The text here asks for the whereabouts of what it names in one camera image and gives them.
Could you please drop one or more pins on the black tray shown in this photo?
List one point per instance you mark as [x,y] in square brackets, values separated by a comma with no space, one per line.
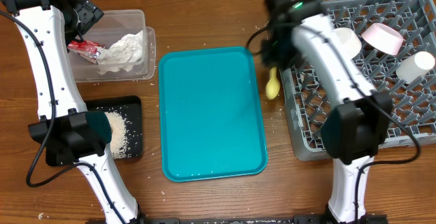
[133,115]

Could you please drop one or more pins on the grey dishwasher rack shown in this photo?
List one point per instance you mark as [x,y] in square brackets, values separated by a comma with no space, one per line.
[306,105]

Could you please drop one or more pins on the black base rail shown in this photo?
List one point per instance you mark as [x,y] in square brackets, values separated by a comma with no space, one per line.
[298,219]

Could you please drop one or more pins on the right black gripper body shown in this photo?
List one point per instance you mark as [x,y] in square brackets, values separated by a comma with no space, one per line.
[283,52]

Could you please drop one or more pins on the pale green bowl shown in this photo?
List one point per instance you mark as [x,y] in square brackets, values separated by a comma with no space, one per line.
[350,42]

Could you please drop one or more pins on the spilled rice pile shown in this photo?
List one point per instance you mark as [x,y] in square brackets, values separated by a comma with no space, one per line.
[119,142]

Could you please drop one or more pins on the red snack wrapper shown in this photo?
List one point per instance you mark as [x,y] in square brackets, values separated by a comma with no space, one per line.
[86,49]

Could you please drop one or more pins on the clear plastic bin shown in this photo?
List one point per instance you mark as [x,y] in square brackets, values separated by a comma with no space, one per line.
[108,31]

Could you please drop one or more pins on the white cup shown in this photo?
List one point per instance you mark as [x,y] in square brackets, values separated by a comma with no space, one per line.
[415,66]

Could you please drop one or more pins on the yellow plastic spoon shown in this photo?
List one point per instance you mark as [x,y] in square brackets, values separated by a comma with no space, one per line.
[273,84]

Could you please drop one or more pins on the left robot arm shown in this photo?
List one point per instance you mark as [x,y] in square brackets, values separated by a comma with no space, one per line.
[47,28]

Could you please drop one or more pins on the teal serving tray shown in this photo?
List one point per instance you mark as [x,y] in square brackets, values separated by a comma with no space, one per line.
[210,115]

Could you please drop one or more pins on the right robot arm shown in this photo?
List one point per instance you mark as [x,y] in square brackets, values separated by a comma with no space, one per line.
[355,126]

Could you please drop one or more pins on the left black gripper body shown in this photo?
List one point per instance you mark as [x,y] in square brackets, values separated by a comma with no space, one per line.
[80,17]

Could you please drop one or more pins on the white napkin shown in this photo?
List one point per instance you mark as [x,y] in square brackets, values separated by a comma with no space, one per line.
[128,49]
[109,59]

